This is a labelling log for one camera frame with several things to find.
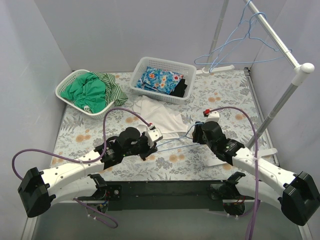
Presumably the blue wire hanger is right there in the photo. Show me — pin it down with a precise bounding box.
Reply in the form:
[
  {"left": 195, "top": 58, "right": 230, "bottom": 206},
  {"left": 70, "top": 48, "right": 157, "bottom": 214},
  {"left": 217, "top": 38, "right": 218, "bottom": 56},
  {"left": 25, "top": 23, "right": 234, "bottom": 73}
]
[
  {"left": 206, "top": 11, "right": 293, "bottom": 73},
  {"left": 157, "top": 122, "right": 204, "bottom": 153},
  {"left": 194, "top": 0, "right": 255, "bottom": 76}
]

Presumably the white tank top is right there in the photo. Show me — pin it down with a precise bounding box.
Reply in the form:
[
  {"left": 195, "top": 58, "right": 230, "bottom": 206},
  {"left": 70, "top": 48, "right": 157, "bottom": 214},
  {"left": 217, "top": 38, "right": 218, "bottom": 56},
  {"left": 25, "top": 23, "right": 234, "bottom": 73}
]
[{"left": 133, "top": 95, "right": 188, "bottom": 140}]

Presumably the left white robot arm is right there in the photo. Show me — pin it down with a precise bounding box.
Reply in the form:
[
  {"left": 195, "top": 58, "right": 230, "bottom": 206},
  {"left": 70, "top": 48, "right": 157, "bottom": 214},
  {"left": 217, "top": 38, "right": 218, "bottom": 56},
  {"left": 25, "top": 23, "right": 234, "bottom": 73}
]
[{"left": 17, "top": 126, "right": 163, "bottom": 218}]

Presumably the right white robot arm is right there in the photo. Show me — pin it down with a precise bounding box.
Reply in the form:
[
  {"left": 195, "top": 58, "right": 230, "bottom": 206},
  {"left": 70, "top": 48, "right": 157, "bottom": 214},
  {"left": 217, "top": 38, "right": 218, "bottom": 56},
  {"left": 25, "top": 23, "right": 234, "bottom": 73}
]
[{"left": 192, "top": 121, "right": 320, "bottom": 226}]

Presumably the white oval laundry basket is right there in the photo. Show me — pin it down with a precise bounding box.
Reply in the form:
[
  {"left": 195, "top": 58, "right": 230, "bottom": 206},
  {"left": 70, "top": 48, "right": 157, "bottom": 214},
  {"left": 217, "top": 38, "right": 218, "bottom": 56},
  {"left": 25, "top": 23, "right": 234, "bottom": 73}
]
[{"left": 55, "top": 69, "right": 116, "bottom": 120}]

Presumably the floral table mat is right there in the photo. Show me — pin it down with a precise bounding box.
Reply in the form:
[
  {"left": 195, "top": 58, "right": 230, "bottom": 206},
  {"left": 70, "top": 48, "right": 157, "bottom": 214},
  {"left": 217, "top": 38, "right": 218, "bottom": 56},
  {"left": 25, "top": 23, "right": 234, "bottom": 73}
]
[{"left": 47, "top": 69, "right": 278, "bottom": 182}]

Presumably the green striped garment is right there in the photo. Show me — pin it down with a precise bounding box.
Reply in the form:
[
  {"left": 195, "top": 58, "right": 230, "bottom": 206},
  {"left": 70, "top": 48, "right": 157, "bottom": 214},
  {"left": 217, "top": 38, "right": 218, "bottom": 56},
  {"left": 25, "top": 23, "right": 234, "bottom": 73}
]
[{"left": 92, "top": 72, "right": 128, "bottom": 106}]

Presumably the black cloth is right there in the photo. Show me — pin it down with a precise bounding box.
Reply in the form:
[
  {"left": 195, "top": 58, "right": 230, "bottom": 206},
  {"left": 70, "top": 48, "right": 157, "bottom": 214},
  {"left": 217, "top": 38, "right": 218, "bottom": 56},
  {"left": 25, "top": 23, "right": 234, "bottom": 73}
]
[{"left": 169, "top": 78, "right": 188, "bottom": 98}]

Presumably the white rectangular basket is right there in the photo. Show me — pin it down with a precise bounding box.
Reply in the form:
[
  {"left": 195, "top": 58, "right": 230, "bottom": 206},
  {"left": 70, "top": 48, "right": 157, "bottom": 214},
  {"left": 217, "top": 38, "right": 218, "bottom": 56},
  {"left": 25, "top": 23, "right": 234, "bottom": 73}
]
[{"left": 129, "top": 56, "right": 196, "bottom": 105}]

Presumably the green shirt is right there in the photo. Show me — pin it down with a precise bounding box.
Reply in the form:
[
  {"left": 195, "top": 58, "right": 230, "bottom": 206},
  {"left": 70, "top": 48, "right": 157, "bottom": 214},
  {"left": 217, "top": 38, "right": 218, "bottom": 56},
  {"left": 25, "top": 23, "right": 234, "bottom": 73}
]
[{"left": 60, "top": 72, "right": 107, "bottom": 114}]

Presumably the blue floral cloth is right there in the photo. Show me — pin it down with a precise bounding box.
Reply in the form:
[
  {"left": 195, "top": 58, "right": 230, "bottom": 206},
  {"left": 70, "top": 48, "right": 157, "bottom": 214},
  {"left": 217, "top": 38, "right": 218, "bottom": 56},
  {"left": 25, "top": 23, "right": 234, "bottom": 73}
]
[{"left": 135, "top": 66, "right": 185, "bottom": 95}]

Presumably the silver clothes rack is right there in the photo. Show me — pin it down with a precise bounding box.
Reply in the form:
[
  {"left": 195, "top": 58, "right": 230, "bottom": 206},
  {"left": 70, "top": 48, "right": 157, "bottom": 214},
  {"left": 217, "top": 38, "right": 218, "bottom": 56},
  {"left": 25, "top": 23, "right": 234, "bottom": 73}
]
[{"left": 197, "top": 0, "right": 315, "bottom": 168}]

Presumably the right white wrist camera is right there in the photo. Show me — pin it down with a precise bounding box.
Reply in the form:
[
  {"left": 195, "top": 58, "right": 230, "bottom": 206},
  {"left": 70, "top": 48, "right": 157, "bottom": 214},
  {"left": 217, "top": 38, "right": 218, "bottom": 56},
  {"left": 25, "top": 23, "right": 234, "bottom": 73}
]
[{"left": 203, "top": 109, "right": 220, "bottom": 123}]

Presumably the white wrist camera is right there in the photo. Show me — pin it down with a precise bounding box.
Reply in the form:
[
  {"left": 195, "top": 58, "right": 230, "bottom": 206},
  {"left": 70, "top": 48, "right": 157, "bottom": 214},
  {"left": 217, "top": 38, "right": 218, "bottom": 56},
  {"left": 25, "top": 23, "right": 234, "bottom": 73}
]
[
  {"left": 203, "top": 109, "right": 220, "bottom": 123},
  {"left": 145, "top": 123, "right": 163, "bottom": 148}
]

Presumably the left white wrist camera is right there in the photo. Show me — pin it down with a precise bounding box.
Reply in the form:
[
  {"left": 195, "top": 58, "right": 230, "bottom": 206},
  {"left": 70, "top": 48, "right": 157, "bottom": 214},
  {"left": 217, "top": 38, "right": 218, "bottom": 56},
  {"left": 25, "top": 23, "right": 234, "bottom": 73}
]
[{"left": 145, "top": 123, "right": 163, "bottom": 148}]

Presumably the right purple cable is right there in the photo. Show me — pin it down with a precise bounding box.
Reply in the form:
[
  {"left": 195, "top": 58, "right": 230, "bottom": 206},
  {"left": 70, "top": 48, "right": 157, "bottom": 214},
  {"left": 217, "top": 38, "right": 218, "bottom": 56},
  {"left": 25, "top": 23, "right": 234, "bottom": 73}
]
[{"left": 212, "top": 106, "right": 262, "bottom": 240}]

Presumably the purple cable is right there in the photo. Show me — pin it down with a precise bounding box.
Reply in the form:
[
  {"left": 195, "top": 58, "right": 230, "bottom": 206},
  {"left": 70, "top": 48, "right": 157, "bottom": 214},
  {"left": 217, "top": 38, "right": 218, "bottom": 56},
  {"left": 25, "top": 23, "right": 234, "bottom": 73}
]
[
  {"left": 11, "top": 108, "right": 152, "bottom": 229},
  {"left": 212, "top": 106, "right": 262, "bottom": 240}
]

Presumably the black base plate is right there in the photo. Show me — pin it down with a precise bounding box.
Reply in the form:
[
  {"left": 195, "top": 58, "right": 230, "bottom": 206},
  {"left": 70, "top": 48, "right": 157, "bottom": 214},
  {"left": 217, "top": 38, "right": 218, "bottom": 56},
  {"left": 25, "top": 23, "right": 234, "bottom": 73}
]
[{"left": 77, "top": 179, "right": 251, "bottom": 213}]

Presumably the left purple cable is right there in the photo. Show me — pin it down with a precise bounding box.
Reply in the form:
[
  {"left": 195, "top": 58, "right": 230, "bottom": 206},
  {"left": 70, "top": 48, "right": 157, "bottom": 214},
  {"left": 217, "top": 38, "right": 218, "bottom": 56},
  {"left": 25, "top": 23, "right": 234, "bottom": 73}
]
[{"left": 11, "top": 108, "right": 152, "bottom": 229}]

